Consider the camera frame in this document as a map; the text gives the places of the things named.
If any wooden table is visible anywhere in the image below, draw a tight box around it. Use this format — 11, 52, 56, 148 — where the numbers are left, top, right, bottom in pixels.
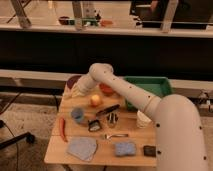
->
44, 86, 156, 167

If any black chair base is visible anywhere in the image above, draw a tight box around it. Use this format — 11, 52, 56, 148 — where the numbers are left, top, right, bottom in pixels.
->
0, 120, 35, 150

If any yellow apple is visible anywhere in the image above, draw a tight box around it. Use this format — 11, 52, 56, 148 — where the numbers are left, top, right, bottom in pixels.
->
90, 95, 102, 107

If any blue cloth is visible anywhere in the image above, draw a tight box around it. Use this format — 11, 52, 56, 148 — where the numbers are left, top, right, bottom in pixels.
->
67, 137, 98, 162

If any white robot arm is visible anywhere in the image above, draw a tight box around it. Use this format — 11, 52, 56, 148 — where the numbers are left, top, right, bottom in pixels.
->
71, 63, 209, 171

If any green plastic tray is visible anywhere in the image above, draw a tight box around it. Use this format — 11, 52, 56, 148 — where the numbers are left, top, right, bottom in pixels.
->
122, 76, 174, 113

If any silver fork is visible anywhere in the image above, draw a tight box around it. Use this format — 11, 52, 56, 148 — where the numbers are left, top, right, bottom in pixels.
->
100, 134, 129, 140

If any white paper cup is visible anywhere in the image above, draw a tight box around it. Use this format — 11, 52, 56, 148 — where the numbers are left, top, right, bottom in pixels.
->
137, 111, 151, 128

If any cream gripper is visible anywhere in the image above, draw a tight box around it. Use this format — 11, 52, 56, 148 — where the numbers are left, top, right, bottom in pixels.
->
63, 85, 82, 99

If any orange bowl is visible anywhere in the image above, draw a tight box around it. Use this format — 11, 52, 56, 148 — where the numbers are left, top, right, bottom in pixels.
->
99, 83, 115, 96

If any purple bowl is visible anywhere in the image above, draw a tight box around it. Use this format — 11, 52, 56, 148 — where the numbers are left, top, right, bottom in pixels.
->
67, 75, 80, 89

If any red chili pepper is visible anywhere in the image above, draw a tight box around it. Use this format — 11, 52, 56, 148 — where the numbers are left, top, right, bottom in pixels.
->
59, 117, 68, 142

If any blue plastic cup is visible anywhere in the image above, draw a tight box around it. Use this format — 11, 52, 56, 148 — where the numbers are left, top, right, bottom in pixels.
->
71, 108, 84, 123

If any black sponge block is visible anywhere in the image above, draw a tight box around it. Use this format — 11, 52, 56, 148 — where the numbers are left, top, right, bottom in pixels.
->
143, 145, 156, 157

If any blue sponge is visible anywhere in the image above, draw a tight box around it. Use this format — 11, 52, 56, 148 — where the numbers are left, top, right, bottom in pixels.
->
114, 142, 136, 157

